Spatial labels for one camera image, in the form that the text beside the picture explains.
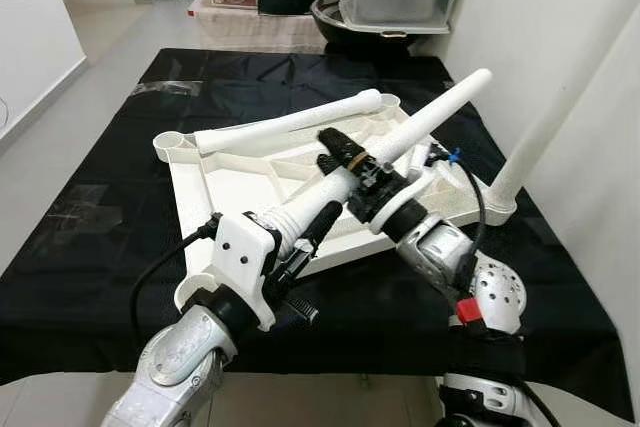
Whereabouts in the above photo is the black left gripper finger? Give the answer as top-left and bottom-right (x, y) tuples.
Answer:
(298, 199), (344, 260)

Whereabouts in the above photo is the black tablecloth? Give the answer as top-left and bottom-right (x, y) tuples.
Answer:
(0, 47), (636, 420)

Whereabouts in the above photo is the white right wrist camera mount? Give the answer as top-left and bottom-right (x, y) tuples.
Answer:
(368, 142), (448, 238)

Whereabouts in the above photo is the beige woven mat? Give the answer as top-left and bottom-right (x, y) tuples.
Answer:
(190, 2), (331, 53)

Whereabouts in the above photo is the white plastic children table top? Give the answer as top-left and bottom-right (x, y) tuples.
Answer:
(152, 92), (519, 283)

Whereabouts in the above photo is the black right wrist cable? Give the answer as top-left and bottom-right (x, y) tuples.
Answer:
(440, 147), (489, 278)

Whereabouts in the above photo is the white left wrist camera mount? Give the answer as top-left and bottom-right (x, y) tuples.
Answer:
(175, 212), (281, 333)

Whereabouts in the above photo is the clear tape strip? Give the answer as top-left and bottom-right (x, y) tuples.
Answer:
(130, 77), (196, 98)

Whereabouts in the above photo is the clear tape patch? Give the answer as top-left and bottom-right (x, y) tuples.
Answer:
(45, 182), (126, 248)

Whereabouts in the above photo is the black wok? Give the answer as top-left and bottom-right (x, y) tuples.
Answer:
(310, 0), (446, 53)

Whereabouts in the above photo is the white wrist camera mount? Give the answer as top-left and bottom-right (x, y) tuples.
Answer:
(368, 142), (448, 238)
(175, 212), (281, 333)

